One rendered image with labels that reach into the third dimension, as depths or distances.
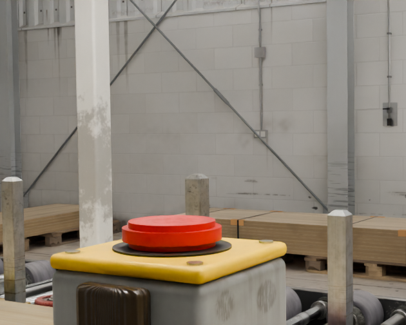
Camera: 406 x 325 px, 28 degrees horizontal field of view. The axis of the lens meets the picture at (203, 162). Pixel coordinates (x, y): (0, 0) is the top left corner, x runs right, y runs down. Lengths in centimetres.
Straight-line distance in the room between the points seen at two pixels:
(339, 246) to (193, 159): 731
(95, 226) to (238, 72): 695
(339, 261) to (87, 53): 61
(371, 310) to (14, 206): 86
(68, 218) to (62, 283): 836
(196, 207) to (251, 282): 128
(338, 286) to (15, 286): 79
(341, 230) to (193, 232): 115
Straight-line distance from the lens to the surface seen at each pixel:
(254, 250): 32
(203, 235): 31
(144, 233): 31
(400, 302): 200
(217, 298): 29
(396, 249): 648
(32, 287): 233
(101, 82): 157
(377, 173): 785
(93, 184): 157
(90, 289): 30
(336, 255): 147
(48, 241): 845
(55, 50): 992
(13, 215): 189
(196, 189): 158
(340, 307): 148
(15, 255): 191
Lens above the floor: 127
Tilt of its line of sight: 3 degrees down
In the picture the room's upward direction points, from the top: 1 degrees counter-clockwise
